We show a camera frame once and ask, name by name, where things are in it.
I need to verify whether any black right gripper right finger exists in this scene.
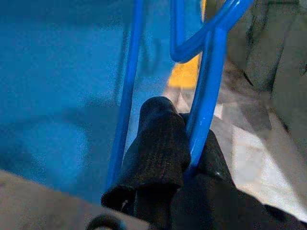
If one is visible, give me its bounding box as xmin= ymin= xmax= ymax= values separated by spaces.
xmin=186 ymin=130 xmax=231 ymax=178

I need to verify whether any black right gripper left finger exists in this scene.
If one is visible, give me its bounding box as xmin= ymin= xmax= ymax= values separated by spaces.
xmin=100 ymin=96 xmax=191 ymax=204

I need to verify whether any blue plastic hanger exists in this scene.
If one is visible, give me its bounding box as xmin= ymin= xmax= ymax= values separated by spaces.
xmin=105 ymin=0 xmax=255 ymax=192

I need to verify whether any blue shirt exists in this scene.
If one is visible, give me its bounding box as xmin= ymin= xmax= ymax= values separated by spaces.
xmin=0 ymin=0 xmax=204 ymax=199

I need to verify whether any yellow printed shirt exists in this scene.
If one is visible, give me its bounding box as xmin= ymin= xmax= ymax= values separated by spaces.
xmin=167 ymin=0 xmax=209 ymax=89

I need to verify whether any grey green sofa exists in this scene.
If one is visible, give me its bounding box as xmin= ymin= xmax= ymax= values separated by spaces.
xmin=203 ymin=0 xmax=307 ymax=135

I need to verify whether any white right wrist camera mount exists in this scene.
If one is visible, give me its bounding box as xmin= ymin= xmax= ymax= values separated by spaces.
xmin=0 ymin=169 xmax=154 ymax=230

